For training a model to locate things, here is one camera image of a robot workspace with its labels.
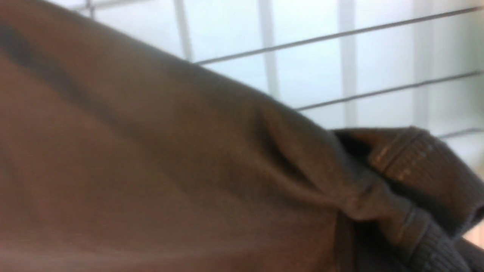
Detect dark gray long-sleeve shirt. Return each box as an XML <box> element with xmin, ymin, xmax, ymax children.
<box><xmin>0</xmin><ymin>0</ymin><xmax>483</xmax><ymax>272</ymax></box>

